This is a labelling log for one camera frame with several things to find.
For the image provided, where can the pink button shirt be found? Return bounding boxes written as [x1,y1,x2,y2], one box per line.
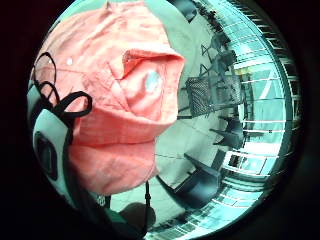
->
[34,0,186,198]

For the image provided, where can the black plastic chair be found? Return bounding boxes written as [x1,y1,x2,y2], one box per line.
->
[209,116,247,151]
[173,152,224,210]

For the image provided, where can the black mesh chair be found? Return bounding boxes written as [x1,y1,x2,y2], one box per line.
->
[184,74,247,118]

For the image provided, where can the thin black strap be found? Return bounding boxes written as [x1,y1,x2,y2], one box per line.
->
[143,180,152,236]

